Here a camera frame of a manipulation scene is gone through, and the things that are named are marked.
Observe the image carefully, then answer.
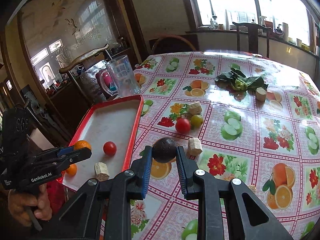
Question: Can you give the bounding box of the orange mandarin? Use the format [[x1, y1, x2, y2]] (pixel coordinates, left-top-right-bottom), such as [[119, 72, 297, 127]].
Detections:
[[73, 140, 92, 150], [66, 164, 77, 177]]

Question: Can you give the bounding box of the dark purple plum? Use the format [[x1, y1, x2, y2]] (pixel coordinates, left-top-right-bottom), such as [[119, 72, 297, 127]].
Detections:
[[152, 137, 176, 163]]

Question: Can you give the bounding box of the red tomato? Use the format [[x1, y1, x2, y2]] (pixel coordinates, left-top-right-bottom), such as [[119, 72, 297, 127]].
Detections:
[[175, 118, 191, 134], [103, 141, 117, 156]]

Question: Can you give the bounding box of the yellow-green tomato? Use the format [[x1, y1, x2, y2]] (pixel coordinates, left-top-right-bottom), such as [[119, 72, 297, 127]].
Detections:
[[190, 114, 204, 128]]

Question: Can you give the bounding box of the left hand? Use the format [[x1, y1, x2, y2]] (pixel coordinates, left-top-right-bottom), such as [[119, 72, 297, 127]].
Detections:
[[8, 184, 52, 226]]

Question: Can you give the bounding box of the red fabric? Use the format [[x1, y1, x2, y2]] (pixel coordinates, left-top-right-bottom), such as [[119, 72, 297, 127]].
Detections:
[[47, 178, 66, 215]]

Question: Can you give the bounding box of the red tomato in tray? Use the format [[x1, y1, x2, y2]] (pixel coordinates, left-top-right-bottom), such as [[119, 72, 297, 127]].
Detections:
[[103, 141, 117, 156]]

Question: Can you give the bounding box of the red rimmed white tray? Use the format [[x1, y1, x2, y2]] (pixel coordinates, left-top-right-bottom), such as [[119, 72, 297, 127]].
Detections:
[[61, 95, 144, 191]]

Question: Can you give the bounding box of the floral fruit tablecloth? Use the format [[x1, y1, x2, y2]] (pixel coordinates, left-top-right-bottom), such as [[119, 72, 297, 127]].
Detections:
[[133, 52, 319, 239]]

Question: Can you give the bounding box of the wooden chair with cushion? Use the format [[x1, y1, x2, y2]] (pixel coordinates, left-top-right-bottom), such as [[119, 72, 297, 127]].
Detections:
[[56, 44, 112, 103]]

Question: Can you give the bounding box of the clear glass mug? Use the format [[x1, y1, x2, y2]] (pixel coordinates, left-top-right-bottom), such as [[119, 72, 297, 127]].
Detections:
[[106, 55, 141, 98]]

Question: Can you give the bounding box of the green leafy vegetable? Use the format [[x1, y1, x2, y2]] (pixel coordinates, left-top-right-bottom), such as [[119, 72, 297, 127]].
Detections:
[[214, 67, 268, 92]]

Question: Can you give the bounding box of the round back wooden chair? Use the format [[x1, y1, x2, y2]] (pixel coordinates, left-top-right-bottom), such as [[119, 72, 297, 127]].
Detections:
[[149, 34, 199, 55]]

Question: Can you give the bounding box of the dark wooden far chair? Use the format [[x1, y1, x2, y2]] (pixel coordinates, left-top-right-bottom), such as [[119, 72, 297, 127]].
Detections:
[[232, 22, 272, 58]]

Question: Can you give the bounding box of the white cup on sill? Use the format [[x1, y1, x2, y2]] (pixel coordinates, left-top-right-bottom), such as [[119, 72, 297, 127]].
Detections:
[[282, 22, 289, 42]]

